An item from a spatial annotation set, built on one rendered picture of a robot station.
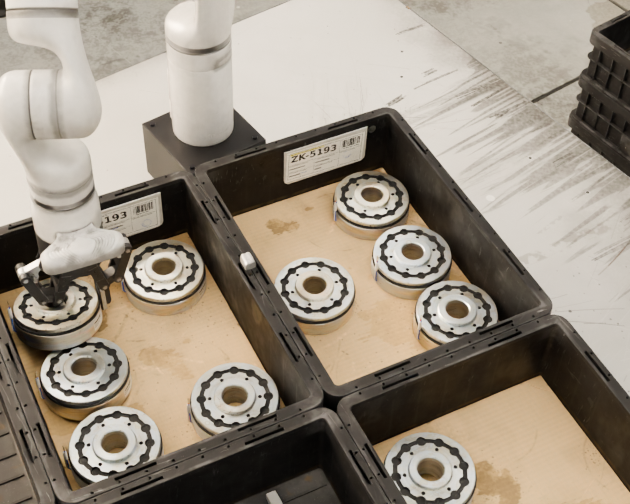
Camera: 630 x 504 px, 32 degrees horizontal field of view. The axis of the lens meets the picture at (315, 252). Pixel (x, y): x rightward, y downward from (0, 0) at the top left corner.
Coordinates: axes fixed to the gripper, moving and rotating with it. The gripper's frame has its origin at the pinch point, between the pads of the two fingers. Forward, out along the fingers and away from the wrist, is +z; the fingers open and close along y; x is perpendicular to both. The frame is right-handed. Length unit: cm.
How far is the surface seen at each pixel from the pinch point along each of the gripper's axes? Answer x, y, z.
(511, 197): -8, -70, 16
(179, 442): 20.9, -4.6, 4.2
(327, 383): 26.6, -20.1, -6.0
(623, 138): -35, -120, 44
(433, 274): 12.7, -42.1, 0.3
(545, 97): -91, -147, 84
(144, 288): 0.0, -7.9, 1.1
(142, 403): 14.1, -2.5, 4.2
